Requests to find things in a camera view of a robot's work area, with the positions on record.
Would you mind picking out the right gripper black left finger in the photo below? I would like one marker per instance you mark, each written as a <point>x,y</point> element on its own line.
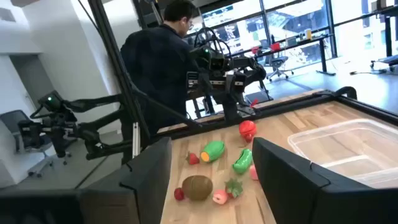
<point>140,186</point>

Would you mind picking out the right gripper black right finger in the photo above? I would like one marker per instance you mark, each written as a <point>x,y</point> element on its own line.
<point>295,193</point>

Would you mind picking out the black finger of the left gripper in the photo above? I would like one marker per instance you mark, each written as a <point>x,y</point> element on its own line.
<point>206,84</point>
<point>230,84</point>

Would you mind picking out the red toy tomato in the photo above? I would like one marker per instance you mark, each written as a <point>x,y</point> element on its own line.
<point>247,128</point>

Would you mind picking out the small red toy strawberry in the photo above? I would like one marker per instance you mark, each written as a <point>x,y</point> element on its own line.
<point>193,159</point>

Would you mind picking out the green toy pea pod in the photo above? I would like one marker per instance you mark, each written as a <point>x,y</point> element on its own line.
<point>242,161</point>

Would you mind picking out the green toy leaf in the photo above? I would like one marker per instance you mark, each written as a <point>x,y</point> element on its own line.
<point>234,187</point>

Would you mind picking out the green toy vegetable orange end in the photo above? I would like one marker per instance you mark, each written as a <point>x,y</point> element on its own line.
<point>214,150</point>

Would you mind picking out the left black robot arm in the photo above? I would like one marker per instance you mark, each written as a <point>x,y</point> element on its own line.
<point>231,109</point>

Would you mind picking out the background black robot arm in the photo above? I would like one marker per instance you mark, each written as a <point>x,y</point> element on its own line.
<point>93,102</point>

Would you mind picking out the clear plastic tupperware container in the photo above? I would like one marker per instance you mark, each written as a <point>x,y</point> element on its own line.
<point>342,146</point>

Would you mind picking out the gray office chair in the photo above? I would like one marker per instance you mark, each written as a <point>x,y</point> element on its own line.
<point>12,121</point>

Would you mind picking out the black floor mat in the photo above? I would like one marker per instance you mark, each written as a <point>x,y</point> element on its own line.
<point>259,97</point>

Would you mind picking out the small red toy berry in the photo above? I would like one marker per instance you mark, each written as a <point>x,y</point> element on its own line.
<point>178,194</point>

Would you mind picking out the small red container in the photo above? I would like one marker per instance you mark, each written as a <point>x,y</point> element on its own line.
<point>275,46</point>
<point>255,50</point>

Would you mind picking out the black swivel chair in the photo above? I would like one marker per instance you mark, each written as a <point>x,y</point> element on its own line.
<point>277,63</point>

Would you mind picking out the person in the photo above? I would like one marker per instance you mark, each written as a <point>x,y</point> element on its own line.
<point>155,62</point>

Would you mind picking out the brown toy kiwi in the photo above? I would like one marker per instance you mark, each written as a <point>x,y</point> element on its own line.
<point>197,187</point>

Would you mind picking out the pink toy peach half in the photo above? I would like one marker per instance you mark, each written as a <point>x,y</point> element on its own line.
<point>220,197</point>

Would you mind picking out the cream cup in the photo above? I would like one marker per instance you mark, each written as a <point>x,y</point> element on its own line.
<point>308,34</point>

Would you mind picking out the long black desk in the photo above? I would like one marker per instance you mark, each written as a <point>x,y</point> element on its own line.
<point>323,53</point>

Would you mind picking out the black standing desk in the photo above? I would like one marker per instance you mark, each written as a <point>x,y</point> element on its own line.
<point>388,34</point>

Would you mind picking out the black aluminium frame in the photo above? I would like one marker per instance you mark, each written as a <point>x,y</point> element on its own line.
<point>124,77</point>

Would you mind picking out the black frame clamp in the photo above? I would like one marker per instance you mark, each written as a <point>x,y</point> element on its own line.
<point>354,91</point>

